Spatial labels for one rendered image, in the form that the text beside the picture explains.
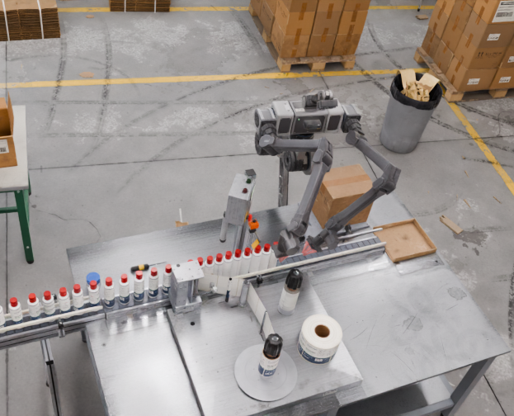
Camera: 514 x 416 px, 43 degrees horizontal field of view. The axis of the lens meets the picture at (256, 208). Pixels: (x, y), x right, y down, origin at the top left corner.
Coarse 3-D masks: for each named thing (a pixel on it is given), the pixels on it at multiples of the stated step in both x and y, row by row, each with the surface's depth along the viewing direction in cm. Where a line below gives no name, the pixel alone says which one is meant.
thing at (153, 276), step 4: (152, 268) 326; (156, 268) 326; (152, 272) 325; (156, 272) 326; (152, 276) 327; (156, 276) 328; (152, 280) 328; (156, 280) 328; (152, 284) 330; (156, 284) 331; (152, 288) 332; (156, 288) 333; (152, 292) 335; (156, 292) 336; (152, 296) 337; (156, 296) 339
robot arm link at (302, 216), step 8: (320, 152) 319; (312, 160) 320; (320, 160) 318; (320, 168) 318; (328, 168) 324; (312, 176) 319; (320, 176) 318; (312, 184) 317; (320, 184) 319; (304, 192) 317; (312, 192) 315; (304, 200) 315; (312, 200) 315; (304, 208) 313; (296, 216) 312; (304, 216) 312; (304, 224) 314; (296, 232) 311; (304, 232) 313
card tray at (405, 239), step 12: (384, 228) 404; (396, 228) 405; (408, 228) 407; (420, 228) 405; (384, 240) 396; (396, 240) 398; (408, 240) 399; (420, 240) 400; (396, 252) 391; (408, 252) 392; (420, 252) 389; (432, 252) 394
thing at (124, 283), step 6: (120, 276) 320; (126, 276) 321; (120, 282) 322; (126, 282) 322; (120, 288) 324; (126, 288) 324; (120, 294) 327; (126, 294) 327; (120, 300) 331; (126, 300) 331
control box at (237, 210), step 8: (240, 176) 324; (240, 184) 320; (232, 192) 315; (240, 192) 316; (248, 192) 317; (232, 200) 315; (240, 200) 314; (248, 200) 315; (232, 208) 319; (240, 208) 318; (248, 208) 329; (232, 216) 323; (240, 216) 322; (240, 224) 325
